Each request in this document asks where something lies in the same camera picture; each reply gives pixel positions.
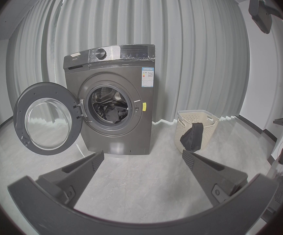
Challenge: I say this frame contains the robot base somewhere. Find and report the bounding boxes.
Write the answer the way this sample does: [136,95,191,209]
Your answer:
[262,165,283,221]

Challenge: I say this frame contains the white curtain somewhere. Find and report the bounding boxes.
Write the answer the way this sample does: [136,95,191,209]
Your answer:
[6,0,251,125]

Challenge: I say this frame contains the heap of dark clothes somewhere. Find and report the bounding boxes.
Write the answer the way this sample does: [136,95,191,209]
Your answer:
[97,101,129,124]

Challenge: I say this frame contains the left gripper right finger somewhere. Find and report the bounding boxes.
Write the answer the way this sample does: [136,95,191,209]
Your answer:
[182,150,249,204]

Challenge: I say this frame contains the cream laundry basket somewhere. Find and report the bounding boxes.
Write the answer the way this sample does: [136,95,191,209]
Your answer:
[174,110,221,153]

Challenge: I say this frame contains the washing machine door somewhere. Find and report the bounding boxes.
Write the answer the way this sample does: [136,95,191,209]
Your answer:
[13,82,88,156]

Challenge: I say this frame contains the grey washing machine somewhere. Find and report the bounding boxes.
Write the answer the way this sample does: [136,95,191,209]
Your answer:
[63,44,156,156]

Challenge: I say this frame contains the black garment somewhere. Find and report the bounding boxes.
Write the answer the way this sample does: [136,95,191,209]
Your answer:
[180,122,204,153]

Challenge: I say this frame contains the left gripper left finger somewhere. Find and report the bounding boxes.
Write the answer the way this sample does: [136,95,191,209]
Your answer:
[37,150,105,207]

